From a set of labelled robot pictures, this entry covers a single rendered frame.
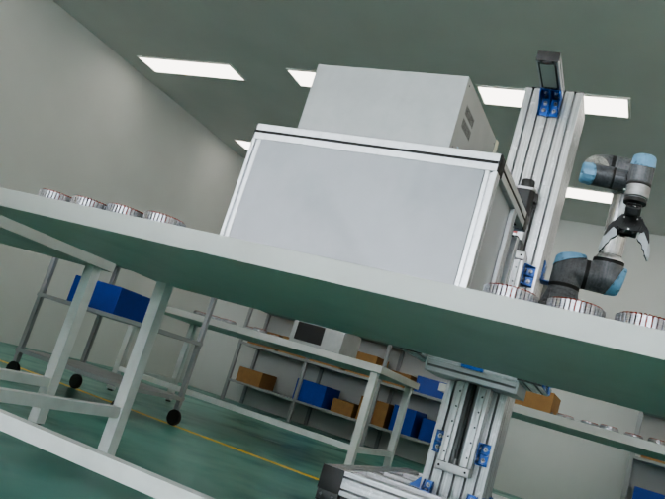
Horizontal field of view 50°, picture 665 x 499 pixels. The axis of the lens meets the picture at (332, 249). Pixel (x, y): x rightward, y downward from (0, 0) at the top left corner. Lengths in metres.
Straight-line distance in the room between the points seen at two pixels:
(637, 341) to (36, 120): 6.99
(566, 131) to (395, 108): 1.55
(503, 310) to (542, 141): 1.97
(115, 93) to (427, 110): 6.88
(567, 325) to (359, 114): 0.83
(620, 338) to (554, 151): 1.98
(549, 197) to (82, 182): 6.01
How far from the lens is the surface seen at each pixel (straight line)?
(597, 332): 1.35
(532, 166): 3.24
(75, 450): 1.82
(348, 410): 8.78
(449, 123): 1.81
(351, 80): 1.96
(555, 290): 2.87
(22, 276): 7.99
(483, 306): 1.39
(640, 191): 2.49
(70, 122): 8.10
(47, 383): 3.26
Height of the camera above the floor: 0.48
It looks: 11 degrees up
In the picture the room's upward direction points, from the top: 17 degrees clockwise
